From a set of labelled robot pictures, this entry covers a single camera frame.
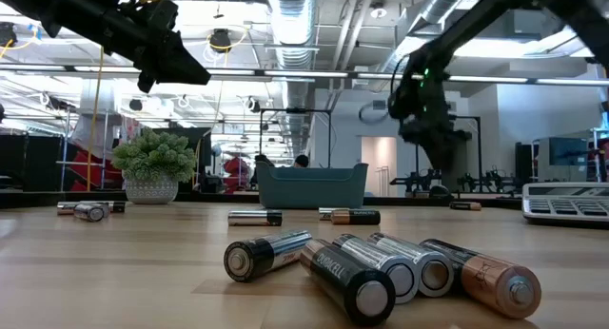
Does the red panel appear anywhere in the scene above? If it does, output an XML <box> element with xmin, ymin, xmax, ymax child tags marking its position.
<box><xmin>70</xmin><ymin>147</ymin><xmax>124</xmax><ymax>193</ymax></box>

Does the green potted plant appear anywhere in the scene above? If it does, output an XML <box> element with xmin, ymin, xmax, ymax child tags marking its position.
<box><xmin>111</xmin><ymin>128</ymin><xmax>197</xmax><ymax>205</ymax></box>

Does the white grey desk calculator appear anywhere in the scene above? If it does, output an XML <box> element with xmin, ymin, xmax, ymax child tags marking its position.
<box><xmin>521</xmin><ymin>182</ymin><xmax>609</xmax><ymax>228</ymax></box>

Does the smooth silver ventilation duct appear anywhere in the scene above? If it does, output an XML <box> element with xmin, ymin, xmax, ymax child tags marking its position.
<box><xmin>380</xmin><ymin>0</ymin><xmax>477</xmax><ymax>76</ymax></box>

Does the long white light strip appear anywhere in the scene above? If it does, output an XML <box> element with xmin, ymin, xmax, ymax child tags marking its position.
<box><xmin>0</xmin><ymin>65</ymin><xmax>609</xmax><ymax>87</ymax></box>

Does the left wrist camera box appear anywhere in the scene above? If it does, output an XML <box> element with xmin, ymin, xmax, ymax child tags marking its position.
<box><xmin>145</xmin><ymin>0</ymin><xmax>181</xmax><ymax>35</ymax></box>

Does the red object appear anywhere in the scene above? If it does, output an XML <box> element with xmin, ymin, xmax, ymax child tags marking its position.
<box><xmin>223</xmin><ymin>156</ymin><xmax>253</xmax><ymax>193</ymax></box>

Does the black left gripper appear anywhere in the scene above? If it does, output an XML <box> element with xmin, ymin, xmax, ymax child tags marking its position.
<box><xmin>102</xmin><ymin>5</ymin><xmax>211</xmax><ymax>94</ymax></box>

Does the dark blue monitor screen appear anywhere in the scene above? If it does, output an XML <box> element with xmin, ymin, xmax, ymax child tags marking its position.
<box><xmin>548</xmin><ymin>137</ymin><xmax>590</xmax><ymax>167</ymax></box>

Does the dark blue-teal plastic bin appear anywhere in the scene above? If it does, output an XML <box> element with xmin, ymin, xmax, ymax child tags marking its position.
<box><xmin>256</xmin><ymin>161</ymin><xmax>370</xmax><ymax>210</ymax></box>

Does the black monitor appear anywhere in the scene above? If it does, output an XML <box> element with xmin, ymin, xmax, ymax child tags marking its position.
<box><xmin>151</xmin><ymin>126</ymin><xmax>214</xmax><ymax>190</ymax></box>

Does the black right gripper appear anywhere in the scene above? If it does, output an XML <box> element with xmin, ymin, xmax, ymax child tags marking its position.
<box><xmin>388</xmin><ymin>41</ymin><xmax>472</xmax><ymax>174</ymax></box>

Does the black aluminium table frame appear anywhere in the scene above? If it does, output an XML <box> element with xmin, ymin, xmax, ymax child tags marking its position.
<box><xmin>0</xmin><ymin>189</ymin><xmax>524</xmax><ymax>210</ymax></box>

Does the black partition panel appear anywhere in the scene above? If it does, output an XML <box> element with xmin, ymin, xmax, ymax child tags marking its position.
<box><xmin>0</xmin><ymin>133</ymin><xmax>66</xmax><ymax>193</ymax></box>

